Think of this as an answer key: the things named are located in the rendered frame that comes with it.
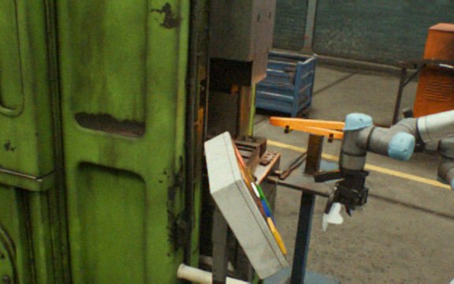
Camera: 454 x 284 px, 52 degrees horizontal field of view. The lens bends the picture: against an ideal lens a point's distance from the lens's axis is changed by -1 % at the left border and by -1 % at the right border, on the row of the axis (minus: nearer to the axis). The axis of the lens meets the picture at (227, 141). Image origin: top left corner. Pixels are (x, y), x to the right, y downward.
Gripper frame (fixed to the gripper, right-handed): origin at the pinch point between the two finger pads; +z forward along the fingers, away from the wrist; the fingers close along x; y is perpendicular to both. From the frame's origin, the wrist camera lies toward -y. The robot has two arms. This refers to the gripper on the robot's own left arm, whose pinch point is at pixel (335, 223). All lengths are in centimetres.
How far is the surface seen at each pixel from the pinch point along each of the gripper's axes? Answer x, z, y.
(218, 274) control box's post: -34.8, 11.0, -15.0
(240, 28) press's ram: -2, -54, -44
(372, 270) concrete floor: 121, 94, -37
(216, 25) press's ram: -6, -54, -52
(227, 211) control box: -45.4, -18.0, -3.2
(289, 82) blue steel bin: 321, 47, -266
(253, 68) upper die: 5, -40, -44
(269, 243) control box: -37.0, -9.3, 3.6
